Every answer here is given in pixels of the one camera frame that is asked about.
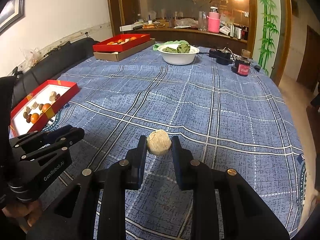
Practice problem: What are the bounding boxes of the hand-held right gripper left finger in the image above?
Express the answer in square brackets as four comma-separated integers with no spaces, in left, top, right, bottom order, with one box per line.
[26,135,148,240]

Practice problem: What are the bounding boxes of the light green leaf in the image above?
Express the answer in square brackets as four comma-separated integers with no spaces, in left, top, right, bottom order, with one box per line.
[153,40,190,50]

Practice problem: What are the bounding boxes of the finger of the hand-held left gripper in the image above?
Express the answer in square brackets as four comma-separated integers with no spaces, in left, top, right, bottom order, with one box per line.
[20,127,85,167]
[9,125,73,151]

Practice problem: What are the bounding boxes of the black device with red label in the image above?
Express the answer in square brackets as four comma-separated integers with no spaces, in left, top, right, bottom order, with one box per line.
[231,57,251,77]

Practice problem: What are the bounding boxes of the person's left hand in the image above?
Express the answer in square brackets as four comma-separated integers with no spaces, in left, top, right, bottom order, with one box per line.
[4,200,43,233]

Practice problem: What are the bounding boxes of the framed wall picture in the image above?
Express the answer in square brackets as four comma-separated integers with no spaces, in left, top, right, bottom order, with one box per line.
[0,0,27,34]

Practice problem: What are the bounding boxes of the black sofa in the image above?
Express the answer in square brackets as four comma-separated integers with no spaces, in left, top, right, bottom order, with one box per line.
[11,39,100,108]

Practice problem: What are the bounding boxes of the brown wooden door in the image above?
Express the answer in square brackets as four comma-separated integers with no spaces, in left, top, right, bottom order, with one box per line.
[296,25,320,93]

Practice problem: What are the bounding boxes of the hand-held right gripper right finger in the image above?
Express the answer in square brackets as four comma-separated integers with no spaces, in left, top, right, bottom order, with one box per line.
[172,136,290,240]

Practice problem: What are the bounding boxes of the pink bottle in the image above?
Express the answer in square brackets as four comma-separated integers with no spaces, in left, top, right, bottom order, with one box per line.
[207,7,220,33]

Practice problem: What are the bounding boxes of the green bamboo wall decal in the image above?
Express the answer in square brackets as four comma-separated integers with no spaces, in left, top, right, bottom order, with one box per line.
[257,0,280,68]

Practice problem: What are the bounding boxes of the brown cardboard box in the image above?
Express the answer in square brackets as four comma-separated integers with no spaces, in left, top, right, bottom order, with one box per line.
[94,38,156,62]

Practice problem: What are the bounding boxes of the blue plaid tablecloth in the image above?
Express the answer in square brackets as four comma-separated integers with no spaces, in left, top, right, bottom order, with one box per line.
[10,41,308,240]

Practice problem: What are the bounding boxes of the wooden framed glass cabinet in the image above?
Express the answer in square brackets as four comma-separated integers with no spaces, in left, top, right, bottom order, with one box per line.
[105,0,293,85]

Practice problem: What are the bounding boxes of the red shallow box white inside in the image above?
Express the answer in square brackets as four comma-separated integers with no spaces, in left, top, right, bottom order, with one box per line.
[9,80,80,139]

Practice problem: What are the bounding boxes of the red box of fruit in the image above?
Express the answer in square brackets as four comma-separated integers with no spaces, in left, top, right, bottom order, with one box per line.
[92,34,150,52]

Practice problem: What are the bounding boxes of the white bowl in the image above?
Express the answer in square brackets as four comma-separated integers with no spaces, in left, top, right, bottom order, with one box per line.
[157,44,200,65]

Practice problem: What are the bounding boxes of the black charger device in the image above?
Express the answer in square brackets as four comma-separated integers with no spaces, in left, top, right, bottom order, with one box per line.
[209,48,233,65]

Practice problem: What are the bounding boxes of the clear crumpled plastic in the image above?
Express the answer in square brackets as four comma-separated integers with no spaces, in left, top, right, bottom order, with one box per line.
[24,49,40,65]

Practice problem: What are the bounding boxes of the clear plastic bag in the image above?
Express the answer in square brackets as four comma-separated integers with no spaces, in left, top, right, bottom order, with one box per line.
[174,18,198,28]

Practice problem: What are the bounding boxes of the flat white box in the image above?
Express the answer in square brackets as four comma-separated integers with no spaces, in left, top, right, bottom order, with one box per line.
[119,22,148,32]

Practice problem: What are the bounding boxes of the dark green leaves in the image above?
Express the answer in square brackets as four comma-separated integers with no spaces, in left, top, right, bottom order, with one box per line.
[164,44,192,54]

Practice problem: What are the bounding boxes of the white rectangular container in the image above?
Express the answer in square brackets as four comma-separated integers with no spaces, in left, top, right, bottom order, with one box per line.
[231,25,243,39]

